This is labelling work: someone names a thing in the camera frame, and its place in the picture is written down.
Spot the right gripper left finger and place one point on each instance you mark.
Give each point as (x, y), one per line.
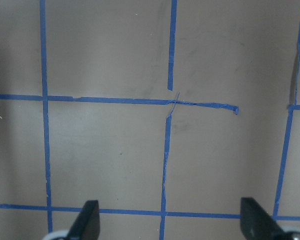
(87, 225)

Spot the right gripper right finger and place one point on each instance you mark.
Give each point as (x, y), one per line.
(257, 224)

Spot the brown paper table cover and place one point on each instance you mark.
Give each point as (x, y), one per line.
(167, 112)

